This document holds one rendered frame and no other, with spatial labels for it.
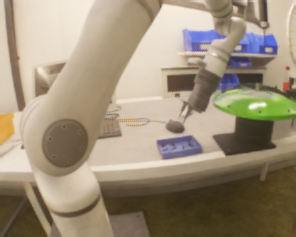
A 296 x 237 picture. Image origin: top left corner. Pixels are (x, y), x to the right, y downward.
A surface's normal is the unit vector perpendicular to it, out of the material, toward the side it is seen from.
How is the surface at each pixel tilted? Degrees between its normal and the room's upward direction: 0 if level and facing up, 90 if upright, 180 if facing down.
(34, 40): 90
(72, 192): 18
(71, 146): 91
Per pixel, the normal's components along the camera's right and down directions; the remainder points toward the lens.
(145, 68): 0.07, 0.31
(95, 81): 0.65, 0.13
